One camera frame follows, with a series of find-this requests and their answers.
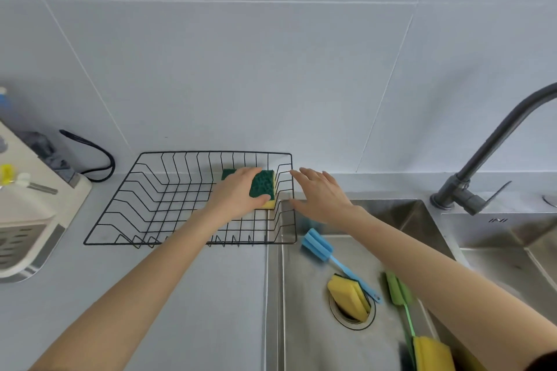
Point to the blue capped bottle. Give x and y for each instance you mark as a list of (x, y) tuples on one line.
[(4, 101)]

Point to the black sleeve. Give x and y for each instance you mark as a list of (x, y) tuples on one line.
[(544, 363)]

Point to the green sponge bottle brush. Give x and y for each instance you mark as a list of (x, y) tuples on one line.
[(397, 290)]

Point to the large yellow sponge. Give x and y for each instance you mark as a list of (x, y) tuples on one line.
[(431, 355)]

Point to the round sink drain strainer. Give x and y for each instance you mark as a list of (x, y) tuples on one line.
[(349, 325)]

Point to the dark grey kitchen faucet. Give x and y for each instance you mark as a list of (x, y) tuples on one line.
[(491, 143)]

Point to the yellow sponge with dark edge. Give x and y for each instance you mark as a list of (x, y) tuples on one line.
[(348, 297)]

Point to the round metal sink hole cover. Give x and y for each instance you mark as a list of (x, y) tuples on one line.
[(551, 201)]

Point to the white and metal small tool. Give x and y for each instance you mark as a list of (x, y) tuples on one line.
[(37, 186)]

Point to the person's right thumb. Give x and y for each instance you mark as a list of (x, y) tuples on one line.
[(296, 205)]

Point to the person's left thumb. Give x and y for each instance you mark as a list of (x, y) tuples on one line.
[(260, 201)]

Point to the stainless steel sink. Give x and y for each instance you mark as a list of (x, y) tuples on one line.
[(304, 331)]

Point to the blue sponge bottle brush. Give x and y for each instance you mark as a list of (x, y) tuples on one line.
[(316, 245)]

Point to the person's right forearm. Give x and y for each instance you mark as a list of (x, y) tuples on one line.
[(444, 288)]

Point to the green and yellow scrub sponge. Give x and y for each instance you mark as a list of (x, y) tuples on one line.
[(263, 183)]

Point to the white countertop appliance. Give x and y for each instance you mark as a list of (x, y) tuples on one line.
[(35, 210)]

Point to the small yellow round piece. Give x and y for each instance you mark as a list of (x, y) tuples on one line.
[(6, 175)]

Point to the person's right middle finger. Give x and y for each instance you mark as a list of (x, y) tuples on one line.
[(311, 175)]

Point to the person's left forearm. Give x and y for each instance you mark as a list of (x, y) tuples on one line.
[(130, 297)]

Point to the person's right hand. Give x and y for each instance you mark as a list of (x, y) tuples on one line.
[(324, 201)]

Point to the person's right little finger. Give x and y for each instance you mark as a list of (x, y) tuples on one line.
[(330, 179)]

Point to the person's left hand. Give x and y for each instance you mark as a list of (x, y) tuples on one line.
[(233, 197)]

